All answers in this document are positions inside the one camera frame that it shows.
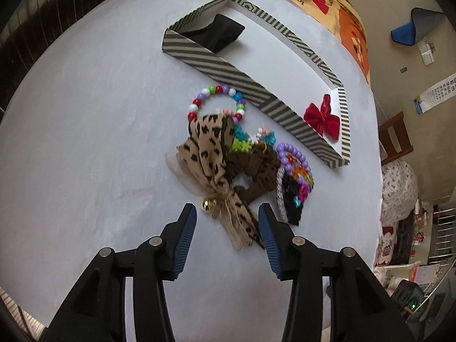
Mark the black device with green light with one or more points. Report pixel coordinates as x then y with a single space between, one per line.
408 297

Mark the floral bedding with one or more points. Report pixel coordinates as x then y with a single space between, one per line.
399 188

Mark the black white striped box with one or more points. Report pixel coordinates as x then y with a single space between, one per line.
221 66

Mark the orange red printed blanket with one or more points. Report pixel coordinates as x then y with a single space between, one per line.
349 25

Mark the red satin bow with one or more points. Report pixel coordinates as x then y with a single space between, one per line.
322 117

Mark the black fabric pouch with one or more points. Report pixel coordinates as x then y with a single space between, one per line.
217 34

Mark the brown scrunchie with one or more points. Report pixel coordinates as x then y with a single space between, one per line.
256 165

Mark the black scrunchie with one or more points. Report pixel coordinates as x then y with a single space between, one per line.
294 213

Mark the metal rack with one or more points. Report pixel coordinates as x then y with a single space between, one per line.
443 242

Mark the eye chart poster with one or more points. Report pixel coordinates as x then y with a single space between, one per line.
438 92

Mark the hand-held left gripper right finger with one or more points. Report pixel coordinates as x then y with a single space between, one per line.
269 242

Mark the wooden chair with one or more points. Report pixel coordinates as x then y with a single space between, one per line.
395 139

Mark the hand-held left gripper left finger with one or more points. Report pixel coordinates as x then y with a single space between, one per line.
185 242

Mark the white wall switch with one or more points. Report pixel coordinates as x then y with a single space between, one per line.
426 53

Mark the blue grey hanging cloth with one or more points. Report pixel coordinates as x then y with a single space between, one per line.
424 21

